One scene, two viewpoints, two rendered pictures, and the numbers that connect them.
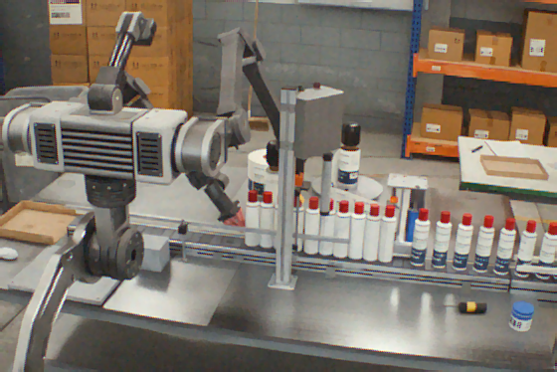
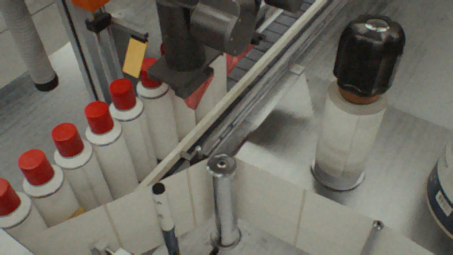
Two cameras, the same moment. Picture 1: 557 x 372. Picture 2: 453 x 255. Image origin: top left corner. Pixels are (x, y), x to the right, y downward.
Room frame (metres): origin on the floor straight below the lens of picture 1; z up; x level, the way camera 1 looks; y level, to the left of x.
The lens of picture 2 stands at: (2.37, -0.48, 1.50)
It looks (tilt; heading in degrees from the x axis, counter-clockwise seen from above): 48 degrees down; 115
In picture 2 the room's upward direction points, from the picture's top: 2 degrees counter-clockwise
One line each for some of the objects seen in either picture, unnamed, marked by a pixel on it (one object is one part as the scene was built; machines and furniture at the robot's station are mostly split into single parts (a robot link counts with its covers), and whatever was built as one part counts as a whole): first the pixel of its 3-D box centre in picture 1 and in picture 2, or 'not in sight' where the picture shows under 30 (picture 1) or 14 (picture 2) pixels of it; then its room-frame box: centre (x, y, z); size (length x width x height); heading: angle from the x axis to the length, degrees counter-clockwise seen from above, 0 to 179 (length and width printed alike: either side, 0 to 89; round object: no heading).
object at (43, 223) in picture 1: (37, 221); not in sight; (2.26, 0.97, 0.85); 0.30 x 0.26 x 0.04; 79
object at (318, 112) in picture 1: (312, 121); not in sight; (1.96, -0.10, 1.38); 0.17 x 0.10 x 0.19; 134
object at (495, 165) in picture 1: (513, 167); not in sight; (3.14, -1.25, 0.82); 0.34 x 0.24 x 0.03; 83
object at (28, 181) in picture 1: (41, 144); not in sight; (4.23, 1.70, 0.48); 0.89 x 0.63 x 0.96; 6
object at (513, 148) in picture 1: (501, 148); not in sight; (3.46, -1.29, 0.81); 0.38 x 0.36 x 0.02; 77
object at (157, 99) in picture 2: (295, 223); (158, 111); (2.06, -0.07, 0.98); 0.05 x 0.05 x 0.20
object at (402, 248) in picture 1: (403, 216); not in sight; (2.07, -0.44, 1.01); 0.14 x 0.13 x 0.26; 79
